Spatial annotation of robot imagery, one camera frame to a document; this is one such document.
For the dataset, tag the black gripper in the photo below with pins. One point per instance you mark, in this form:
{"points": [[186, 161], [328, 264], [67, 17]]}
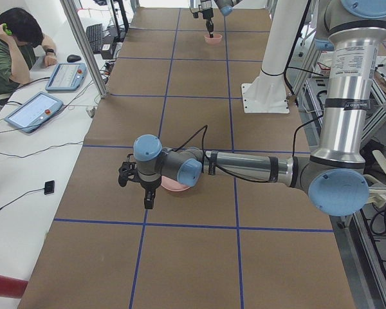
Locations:
{"points": [[147, 187], [207, 14]]}

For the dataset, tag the pink bowl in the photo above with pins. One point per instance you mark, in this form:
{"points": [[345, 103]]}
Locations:
{"points": [[213, 39]]}

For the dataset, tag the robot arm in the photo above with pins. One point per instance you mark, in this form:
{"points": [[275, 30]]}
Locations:
{"points": [[333, 176], [205, 8]]}

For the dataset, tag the pink plate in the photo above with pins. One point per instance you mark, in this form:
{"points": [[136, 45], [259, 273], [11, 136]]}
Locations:
{"points": [[173, 185]]}

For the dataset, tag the small black square device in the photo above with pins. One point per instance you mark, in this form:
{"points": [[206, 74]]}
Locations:
{"points": [[49, 187]]}

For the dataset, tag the black keyboard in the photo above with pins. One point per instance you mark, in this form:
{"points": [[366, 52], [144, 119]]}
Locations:
{"points": [[94, 34]]}

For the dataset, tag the black computer mouse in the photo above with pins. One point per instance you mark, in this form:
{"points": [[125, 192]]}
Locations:
{"points": [[73, 58]]}

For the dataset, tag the near teach pendant tablet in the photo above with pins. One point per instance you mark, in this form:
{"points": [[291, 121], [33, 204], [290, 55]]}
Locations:
{"points": [[34, 113]]}

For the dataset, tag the teach pendant tablet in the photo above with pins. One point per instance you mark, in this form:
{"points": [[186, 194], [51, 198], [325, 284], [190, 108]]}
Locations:
{"points": [[34, 113], [66, 77]]}

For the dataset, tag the far teach pendant tablet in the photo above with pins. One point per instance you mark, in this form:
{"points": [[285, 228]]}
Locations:
{"points": [[66, 77]]}

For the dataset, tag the red cylinder object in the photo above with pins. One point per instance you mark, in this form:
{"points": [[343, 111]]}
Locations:
{"points": [[12, 287]]}

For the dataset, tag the seated person green shirt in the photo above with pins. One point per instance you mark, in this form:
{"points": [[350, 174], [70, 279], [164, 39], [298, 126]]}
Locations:
{"points": [[20, 34]]}

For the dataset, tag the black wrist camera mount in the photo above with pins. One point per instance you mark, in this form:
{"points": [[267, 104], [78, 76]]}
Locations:
{"points": [[128, 172]]}

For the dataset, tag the white camera stand column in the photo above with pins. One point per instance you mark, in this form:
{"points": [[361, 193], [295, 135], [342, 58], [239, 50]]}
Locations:
{"points": [[267, 93]]}

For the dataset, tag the aluminium frame post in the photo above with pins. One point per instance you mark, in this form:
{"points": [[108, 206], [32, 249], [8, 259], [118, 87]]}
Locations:
{"points": [[79, 34]]}

